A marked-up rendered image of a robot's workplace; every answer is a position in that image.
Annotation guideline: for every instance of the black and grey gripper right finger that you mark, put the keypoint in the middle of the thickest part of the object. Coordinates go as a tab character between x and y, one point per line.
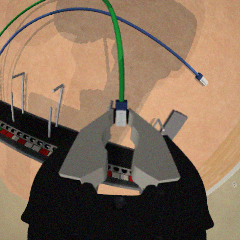
158	161

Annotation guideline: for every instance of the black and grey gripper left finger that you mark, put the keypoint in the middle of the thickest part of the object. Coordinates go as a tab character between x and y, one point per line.
80	158

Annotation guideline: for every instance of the blue and white network cable plug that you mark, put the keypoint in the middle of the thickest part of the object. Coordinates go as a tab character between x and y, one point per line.
202	79

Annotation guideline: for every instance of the green patch cord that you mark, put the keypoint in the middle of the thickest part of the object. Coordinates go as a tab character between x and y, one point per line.
118	41

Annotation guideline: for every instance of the black network port rack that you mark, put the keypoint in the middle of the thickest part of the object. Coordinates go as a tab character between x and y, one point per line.
20	128

